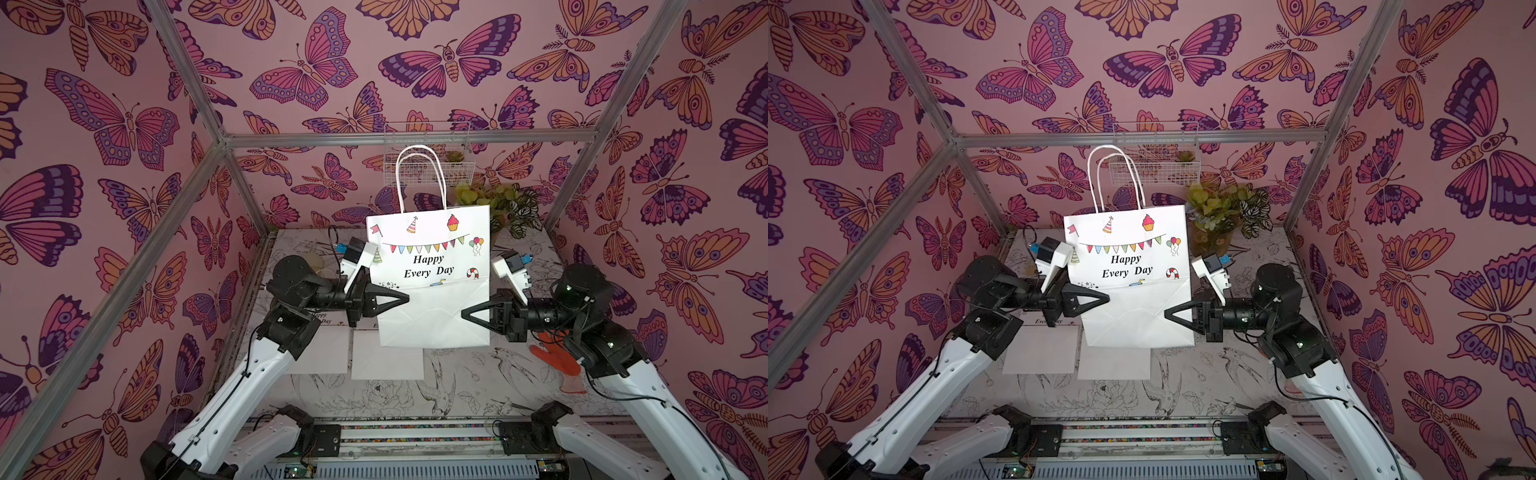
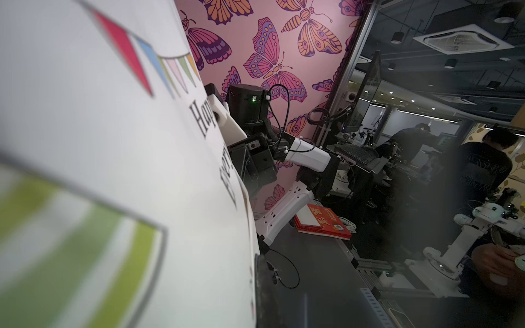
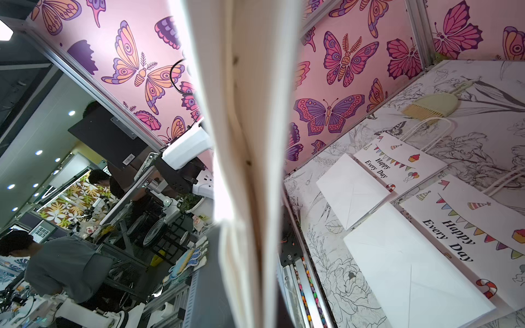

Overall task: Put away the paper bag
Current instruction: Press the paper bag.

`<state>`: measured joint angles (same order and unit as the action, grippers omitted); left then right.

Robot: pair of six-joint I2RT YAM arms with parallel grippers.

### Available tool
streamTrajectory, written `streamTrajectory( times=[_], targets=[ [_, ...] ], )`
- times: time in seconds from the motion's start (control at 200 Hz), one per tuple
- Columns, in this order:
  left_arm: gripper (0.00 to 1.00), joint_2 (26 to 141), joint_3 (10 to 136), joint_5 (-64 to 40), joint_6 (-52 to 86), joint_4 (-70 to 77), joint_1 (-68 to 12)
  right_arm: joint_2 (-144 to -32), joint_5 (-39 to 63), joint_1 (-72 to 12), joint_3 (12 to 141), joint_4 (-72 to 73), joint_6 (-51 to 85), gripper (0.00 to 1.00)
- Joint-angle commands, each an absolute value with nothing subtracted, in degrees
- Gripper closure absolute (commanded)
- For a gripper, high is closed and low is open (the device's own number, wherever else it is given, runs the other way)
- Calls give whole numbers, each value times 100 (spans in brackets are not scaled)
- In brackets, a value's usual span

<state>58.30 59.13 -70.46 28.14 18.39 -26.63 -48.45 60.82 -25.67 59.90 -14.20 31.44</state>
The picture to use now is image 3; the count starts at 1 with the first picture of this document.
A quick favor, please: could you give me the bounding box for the white paper bag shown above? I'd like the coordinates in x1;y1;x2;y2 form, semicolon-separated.
317;118;454;230
345;168;524;327
169;1;303;327

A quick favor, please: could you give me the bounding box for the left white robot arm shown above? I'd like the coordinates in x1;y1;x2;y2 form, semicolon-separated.
154;119;213;199

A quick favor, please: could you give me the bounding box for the tan straw hat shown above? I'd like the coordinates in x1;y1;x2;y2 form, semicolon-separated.
401;81;474;121

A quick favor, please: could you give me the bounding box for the person in grey shirt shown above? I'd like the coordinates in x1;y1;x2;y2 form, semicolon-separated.
1;230;121;312

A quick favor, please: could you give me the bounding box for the aluminium frame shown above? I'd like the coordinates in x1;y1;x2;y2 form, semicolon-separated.
20;0;438;153

